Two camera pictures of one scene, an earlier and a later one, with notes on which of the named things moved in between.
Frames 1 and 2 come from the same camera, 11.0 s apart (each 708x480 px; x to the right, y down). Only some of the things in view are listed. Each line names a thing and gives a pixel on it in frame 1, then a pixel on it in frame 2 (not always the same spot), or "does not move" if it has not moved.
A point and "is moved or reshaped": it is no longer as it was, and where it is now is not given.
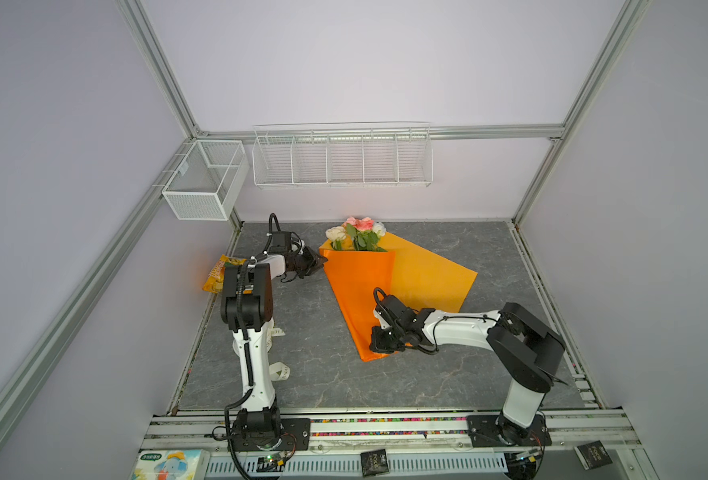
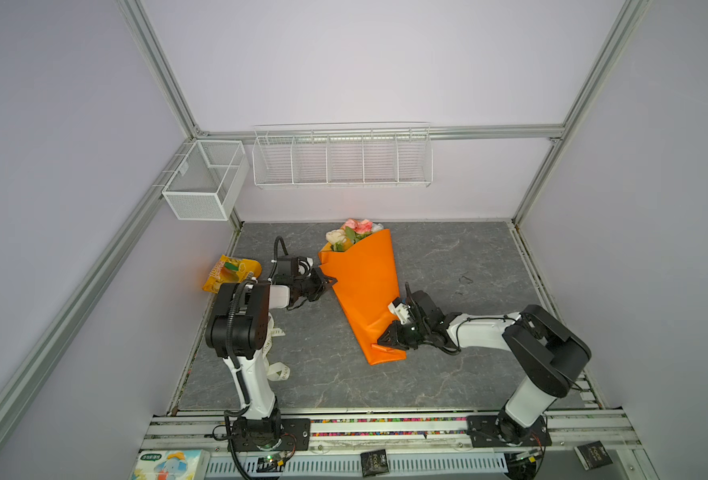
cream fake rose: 336,234 does not move
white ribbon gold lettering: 277,370 does not move
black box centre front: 374,462 does not move
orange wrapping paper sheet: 418,276 is moved or reshaped
